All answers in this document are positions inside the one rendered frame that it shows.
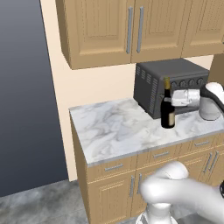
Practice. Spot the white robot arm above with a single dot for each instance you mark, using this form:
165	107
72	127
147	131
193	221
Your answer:
180	189

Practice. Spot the dark wine bottle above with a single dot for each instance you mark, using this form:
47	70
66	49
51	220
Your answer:
167	113

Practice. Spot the tan drawer front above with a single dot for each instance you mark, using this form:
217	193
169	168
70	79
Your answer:
96	172
143	159
220	139
186	147

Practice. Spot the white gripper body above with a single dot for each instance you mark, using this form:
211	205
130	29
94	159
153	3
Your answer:
180	98

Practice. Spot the tan wall cupboard door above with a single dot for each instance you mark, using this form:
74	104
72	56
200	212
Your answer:
96	29
163	26
204	26

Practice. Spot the dark grey toaster oven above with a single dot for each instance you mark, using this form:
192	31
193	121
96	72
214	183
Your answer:
151	84

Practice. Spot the tan tall cabinet panel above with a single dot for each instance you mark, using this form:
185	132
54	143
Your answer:
217	68

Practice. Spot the toaster oven knob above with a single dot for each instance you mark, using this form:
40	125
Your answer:
183	83
174	85
200	81
191	82

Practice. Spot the tan base cupboard door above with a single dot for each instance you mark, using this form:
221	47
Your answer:
218	175
195	166
145	175
108	201

